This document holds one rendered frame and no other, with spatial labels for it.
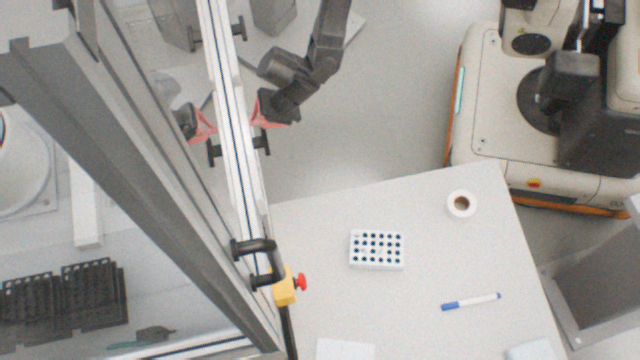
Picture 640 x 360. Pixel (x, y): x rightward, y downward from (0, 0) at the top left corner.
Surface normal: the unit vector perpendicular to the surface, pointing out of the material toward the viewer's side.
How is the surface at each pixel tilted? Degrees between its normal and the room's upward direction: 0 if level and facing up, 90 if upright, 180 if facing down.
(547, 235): 0
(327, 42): 60
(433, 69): 0
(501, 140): 0
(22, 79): 90
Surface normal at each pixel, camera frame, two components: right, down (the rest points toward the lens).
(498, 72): -0.03, -0.37
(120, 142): 0.21, 0.91
